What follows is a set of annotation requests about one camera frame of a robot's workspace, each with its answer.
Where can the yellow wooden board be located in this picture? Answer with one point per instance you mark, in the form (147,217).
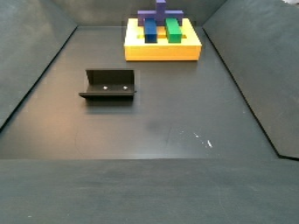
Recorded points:
(141,51)

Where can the purple cross block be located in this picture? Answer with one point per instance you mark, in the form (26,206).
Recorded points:
(159,14)

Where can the green block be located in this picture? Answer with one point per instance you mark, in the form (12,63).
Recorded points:
(173,30)

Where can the blue block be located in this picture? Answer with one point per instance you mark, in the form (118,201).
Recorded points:
(150,31)

